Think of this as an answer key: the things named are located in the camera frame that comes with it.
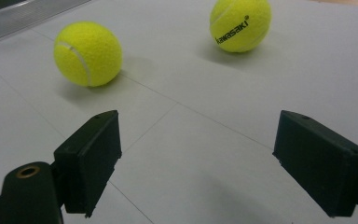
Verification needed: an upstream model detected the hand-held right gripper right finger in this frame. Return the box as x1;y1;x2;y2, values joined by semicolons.
272;109;358;218

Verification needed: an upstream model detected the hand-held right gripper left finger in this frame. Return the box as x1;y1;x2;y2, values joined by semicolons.
53;109;123;218

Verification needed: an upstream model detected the yellow tennis ball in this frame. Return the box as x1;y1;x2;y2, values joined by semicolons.
209;0;272;53
53;21;124;88

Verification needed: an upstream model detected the clear plastic tray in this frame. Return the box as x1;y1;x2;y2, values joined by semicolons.
0;0;91;46

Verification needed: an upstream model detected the white board sheet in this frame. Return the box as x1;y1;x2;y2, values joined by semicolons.
0;0;358;224

